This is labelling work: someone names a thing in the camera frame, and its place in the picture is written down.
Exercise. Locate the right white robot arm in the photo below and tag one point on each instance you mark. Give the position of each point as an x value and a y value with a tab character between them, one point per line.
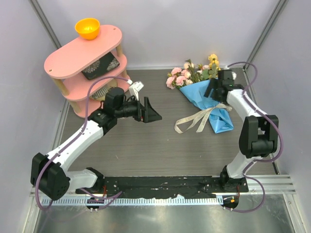
258	137

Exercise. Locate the beige printed ribbon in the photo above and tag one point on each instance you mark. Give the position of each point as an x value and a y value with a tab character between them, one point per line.
202	115

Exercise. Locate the pink three-tier shelf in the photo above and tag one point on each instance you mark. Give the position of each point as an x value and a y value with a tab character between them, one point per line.
65	67

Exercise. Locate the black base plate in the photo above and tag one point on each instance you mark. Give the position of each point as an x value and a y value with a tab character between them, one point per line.
164	187

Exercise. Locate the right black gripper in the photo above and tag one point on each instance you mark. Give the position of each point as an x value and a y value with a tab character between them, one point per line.
210	86

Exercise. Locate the orange plastic bowl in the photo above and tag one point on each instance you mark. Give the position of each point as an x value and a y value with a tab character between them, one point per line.
88	28

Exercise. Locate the blue wrapping paper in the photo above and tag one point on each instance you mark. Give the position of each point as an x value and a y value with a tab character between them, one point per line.
219	119

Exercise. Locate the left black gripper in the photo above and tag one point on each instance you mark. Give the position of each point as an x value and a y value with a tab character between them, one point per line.
150	114

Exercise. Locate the flower bouquet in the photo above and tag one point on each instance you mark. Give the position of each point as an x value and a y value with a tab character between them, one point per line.
191	73

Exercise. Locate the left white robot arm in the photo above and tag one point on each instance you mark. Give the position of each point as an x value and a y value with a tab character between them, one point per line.
50	173

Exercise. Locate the slotted cable duct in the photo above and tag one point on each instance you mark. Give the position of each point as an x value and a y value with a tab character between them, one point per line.
179	200

